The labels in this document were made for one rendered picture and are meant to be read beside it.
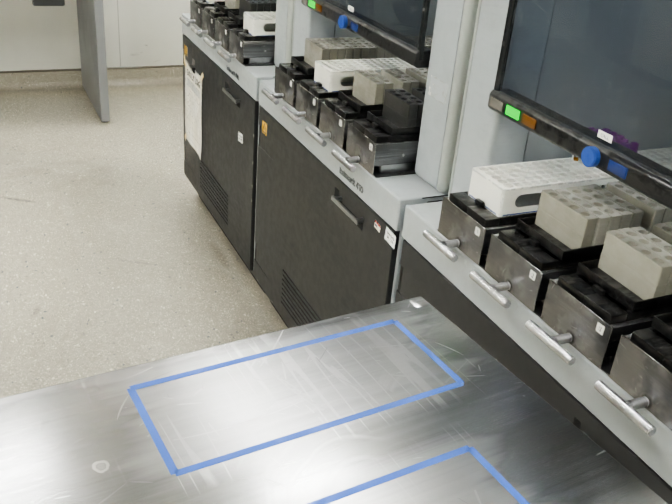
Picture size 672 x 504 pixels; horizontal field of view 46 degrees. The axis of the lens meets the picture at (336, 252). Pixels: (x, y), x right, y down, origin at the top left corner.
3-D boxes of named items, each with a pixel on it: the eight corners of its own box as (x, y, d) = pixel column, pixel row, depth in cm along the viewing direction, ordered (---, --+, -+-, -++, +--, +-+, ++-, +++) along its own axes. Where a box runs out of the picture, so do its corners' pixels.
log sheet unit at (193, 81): (184, 140, 311) (183, 49, 294) (203, 165, 289) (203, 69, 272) (178, 140, 310) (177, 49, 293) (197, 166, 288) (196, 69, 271)
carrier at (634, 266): (663, 303, 110) (675, 266, 107) (651, 306, 109) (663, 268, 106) (607, 264, 119) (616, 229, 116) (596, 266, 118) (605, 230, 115)
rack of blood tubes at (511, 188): (595, 184, 153) (603, 153, 150) (631, 205, 145) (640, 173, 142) (465, 199, 141) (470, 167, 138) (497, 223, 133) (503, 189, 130)
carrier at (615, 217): (613, 250, 124) (623, 215, 121) (603, 252, 123) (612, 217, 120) (566, 219, 133) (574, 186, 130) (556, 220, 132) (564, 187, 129)
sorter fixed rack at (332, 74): (416, 80, 209) (419, 56, 206) (435, 91, 201) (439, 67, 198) (312, 85, 197) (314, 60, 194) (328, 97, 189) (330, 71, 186)
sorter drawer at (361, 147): (586, 132, 203) (594, 97, 199) (623, 151, 192) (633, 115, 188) (326, 154, 174) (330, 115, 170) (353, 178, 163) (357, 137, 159)
